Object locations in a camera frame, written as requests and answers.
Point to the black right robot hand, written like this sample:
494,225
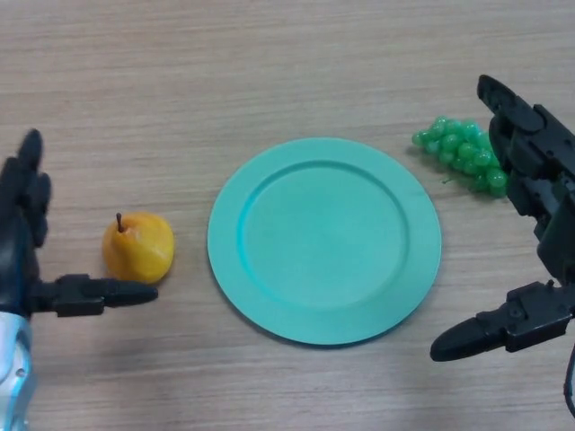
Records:
552,179

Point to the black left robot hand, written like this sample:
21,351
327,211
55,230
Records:
18,215

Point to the yellow pear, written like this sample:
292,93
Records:
139,251

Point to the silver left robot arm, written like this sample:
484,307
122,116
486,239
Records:
13,368

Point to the green round plate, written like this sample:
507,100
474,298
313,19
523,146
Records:
323,242

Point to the green grape bunch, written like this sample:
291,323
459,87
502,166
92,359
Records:
458,146

